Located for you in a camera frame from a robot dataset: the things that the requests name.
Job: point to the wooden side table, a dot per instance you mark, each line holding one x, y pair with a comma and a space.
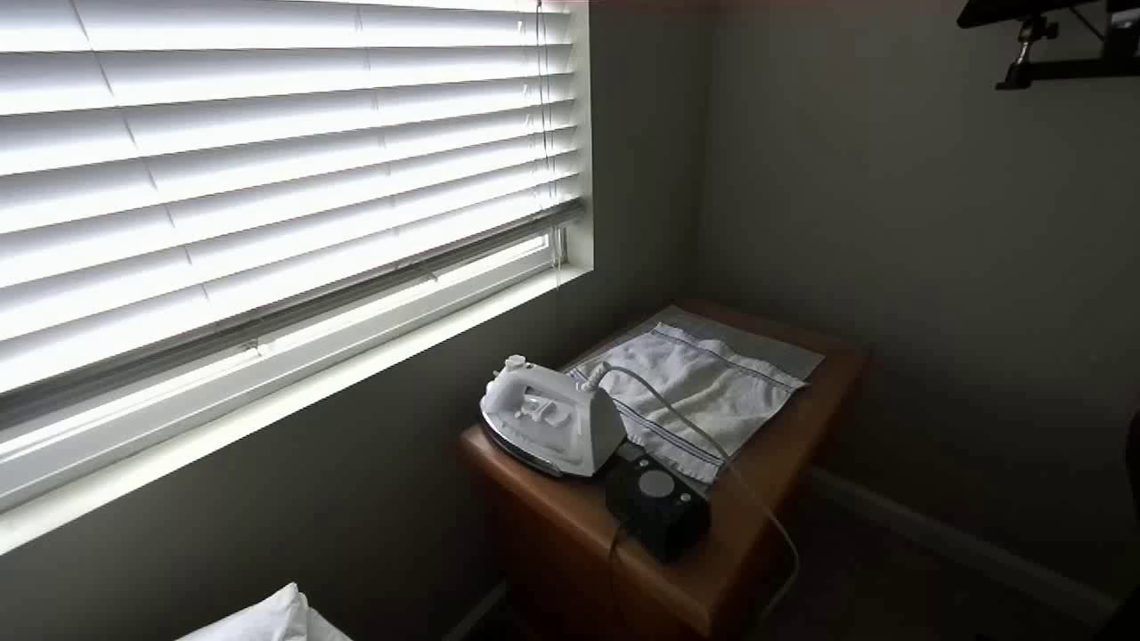
580, 575

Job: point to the white bed sheet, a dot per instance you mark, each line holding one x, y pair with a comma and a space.
279, 616

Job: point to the white pressing iron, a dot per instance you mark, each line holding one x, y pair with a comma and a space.
553, 421

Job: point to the white window blinds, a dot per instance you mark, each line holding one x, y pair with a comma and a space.
218, 212

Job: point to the grey woven placemat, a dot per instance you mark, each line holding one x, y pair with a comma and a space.
687, 459

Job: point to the white striped towel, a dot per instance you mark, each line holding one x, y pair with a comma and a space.
689, 387

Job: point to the black alarm clock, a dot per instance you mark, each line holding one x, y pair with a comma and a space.
655, 504

